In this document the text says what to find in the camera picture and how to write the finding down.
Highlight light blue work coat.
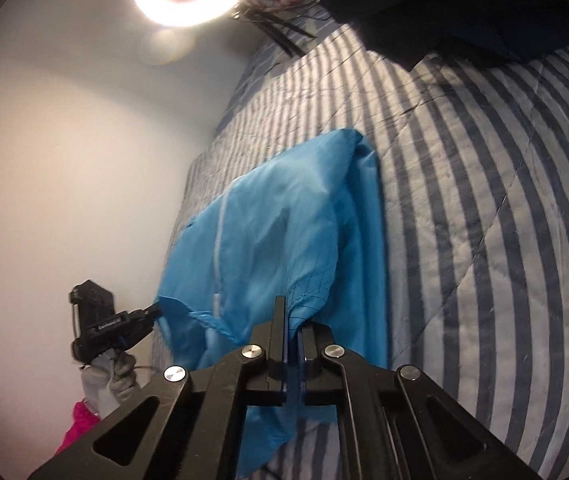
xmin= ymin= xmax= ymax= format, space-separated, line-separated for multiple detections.
xmin=155 ymin=127 xmax=391 ymax=478

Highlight magenta left sleeve forearm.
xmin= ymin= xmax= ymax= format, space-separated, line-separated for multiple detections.
xmin=56 ymin=399 xmax=101 ymax=454

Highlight left gloved hand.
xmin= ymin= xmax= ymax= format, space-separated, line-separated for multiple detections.
xmin=80 ymin=350 xmax=140 ymax=419

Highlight striped blue white mattress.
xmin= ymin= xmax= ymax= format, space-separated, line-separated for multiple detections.
xmin=176 ymin=27 xmax=569 ymax=479

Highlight blue checkered bed sheet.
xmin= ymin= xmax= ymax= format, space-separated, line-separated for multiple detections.
xmin=216 ymin=6 xmax=339 ymax=133

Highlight black ring light tripod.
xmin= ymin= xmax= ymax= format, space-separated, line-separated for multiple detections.
xmin=231 ymin=3 xmax=316 ymax=58

